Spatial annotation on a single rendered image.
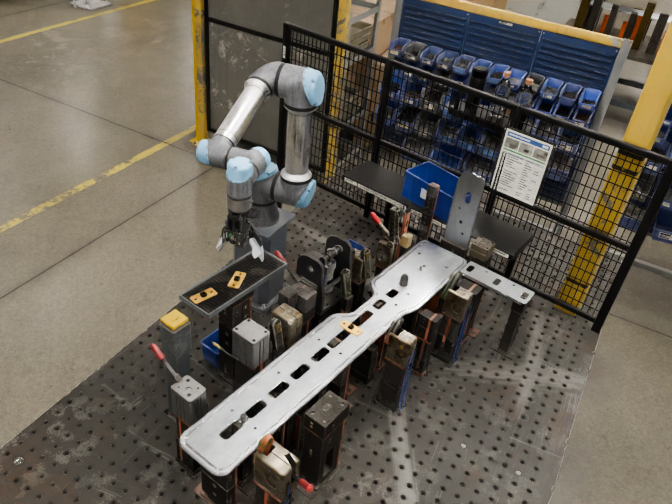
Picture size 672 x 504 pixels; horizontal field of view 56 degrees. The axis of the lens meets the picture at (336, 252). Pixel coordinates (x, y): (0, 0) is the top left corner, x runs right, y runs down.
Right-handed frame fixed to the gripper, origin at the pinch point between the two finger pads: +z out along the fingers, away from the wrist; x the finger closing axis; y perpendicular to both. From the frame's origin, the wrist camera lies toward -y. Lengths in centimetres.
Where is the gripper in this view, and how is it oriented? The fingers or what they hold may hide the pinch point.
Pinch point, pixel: (241, 255)
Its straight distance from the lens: 205.7
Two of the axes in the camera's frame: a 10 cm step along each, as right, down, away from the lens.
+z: -1.0, 8.0, 6.0
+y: -2.4, 5.6, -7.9
